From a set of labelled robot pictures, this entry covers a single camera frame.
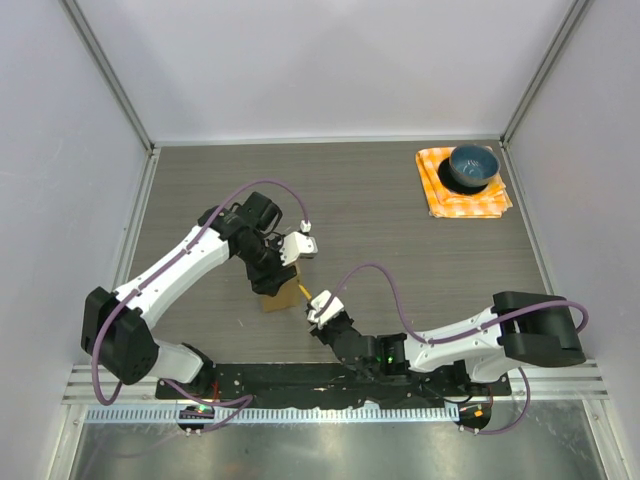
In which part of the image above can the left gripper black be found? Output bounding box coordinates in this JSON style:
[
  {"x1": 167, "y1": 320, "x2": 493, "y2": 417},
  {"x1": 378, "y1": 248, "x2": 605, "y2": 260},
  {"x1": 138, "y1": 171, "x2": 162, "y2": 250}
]
[{"x1": 239, "y1": 239, "x2": 299, "y2": 300}]

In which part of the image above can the brown cardboard express box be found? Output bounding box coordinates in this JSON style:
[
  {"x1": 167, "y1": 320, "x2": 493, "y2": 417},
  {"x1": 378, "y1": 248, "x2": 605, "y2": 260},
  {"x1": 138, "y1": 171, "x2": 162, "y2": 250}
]
[{"x1": 261, "y1": 263, "x2": 303, "y2": 313}]

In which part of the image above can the yellow utility knife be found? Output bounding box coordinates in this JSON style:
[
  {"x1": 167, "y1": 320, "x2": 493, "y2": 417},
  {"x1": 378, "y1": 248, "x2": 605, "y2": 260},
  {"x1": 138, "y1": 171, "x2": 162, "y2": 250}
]
[{"x1": 298, "y1": 284, "x2": 313, "y2": 302}]

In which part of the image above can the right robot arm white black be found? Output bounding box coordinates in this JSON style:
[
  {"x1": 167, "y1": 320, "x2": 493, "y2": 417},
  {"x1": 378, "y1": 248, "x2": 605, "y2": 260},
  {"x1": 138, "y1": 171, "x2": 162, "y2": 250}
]
[{"x1": 306, "y1": 291, "x2": 586, "y2": 395}]

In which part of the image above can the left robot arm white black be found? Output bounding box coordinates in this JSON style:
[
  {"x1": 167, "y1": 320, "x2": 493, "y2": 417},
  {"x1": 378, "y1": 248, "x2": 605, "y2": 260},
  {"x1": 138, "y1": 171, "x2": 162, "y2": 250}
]
[{"x1": 80, "y1": 192, "x2": 317, "y2": 399}]

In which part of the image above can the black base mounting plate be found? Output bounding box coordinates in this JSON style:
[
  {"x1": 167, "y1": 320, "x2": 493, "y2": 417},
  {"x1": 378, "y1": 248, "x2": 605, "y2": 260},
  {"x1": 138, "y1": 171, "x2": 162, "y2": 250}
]
[{"x1": 154, "y1": 360, "x2": 512, "y2": 401}]

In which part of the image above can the orange checkered cloth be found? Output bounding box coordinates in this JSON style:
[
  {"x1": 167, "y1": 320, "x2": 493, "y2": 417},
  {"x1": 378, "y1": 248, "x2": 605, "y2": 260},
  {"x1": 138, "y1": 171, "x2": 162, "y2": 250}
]
[{"x1": 415, "y1": 146, "x2": 513, "y2": 219}]

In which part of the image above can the blue ceramic bowl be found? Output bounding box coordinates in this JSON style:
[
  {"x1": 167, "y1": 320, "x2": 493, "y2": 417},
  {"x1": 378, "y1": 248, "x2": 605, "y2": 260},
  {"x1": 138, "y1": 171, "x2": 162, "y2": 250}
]
[{"x1": 449, "y1": 144, "x2": 501, "y2": 188}]

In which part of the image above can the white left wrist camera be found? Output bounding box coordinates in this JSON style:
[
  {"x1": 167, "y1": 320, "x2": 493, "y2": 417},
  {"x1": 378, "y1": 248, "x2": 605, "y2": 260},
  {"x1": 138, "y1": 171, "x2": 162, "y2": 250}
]
[{"x1": 279, "y1": 220, "x2": 318, "y2": 266}]

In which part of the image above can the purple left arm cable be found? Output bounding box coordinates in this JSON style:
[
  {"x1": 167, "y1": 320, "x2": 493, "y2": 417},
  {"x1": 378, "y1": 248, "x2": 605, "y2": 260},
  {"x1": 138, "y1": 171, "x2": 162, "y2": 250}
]
[{"x1": 91, "y1": 178, "x2": 314, "y2": 432}]

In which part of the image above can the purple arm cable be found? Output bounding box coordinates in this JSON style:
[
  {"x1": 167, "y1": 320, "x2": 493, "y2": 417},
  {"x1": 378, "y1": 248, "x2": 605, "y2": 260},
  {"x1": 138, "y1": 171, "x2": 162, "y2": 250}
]
[
  {"x1": 332, "y1": 263, "x2": 590, "y2": 436},
  {"x1": 91, "y1": 178, "x2": 314, "y2": 432}
]

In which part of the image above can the white slotted cable duct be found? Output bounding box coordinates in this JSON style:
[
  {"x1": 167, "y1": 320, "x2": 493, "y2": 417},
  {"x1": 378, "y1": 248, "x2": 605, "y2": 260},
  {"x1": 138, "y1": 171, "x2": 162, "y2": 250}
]
[{"x1": 84, "y1": 403, "x2": 459, "y2": 426}]

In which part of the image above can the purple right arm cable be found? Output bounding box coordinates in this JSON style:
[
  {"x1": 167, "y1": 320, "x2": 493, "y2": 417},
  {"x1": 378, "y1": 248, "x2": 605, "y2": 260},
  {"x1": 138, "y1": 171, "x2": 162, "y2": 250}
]
[{"x1": 332, "y1": 263, "x2": 590, "y2": 436}]

